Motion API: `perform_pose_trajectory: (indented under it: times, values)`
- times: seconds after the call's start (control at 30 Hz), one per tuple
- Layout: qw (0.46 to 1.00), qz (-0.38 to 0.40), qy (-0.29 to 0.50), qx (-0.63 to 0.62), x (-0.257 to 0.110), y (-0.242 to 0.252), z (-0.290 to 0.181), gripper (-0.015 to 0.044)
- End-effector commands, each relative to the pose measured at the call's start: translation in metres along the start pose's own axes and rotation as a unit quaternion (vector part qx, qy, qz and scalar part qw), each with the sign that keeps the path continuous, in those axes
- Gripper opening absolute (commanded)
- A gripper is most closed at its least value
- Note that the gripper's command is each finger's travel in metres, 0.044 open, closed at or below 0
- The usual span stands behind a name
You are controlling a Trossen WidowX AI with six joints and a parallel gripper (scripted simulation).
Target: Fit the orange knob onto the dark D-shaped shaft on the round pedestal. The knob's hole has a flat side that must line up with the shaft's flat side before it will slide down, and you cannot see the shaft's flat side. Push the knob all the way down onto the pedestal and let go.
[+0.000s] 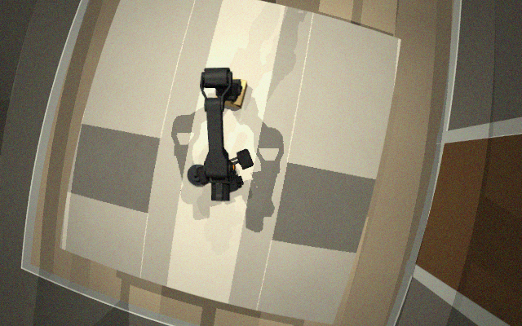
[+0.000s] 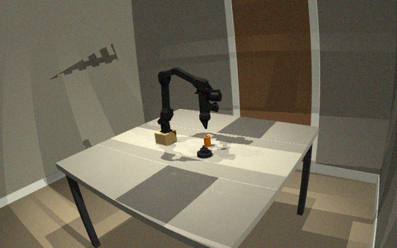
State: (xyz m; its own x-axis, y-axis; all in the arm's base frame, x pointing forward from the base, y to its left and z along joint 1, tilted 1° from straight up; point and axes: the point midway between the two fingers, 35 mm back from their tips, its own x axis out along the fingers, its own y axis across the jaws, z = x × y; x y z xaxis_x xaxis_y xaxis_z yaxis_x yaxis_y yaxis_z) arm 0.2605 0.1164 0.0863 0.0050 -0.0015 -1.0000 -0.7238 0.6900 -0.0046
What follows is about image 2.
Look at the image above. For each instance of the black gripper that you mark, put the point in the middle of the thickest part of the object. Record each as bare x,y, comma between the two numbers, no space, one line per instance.
204,114

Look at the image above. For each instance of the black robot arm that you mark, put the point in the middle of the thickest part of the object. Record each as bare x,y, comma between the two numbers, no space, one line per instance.
204,90

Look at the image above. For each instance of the orange tapered knob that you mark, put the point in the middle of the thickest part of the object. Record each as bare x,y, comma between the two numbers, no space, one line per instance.
207,141

